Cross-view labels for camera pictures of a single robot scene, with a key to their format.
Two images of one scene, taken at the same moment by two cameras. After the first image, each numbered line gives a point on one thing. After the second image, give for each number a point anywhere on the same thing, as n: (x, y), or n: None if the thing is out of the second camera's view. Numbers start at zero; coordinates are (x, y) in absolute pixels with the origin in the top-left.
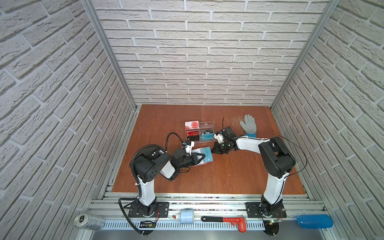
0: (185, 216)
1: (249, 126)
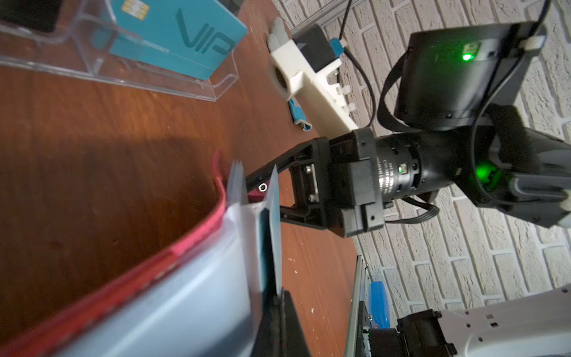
0: None
1: (278, 37)
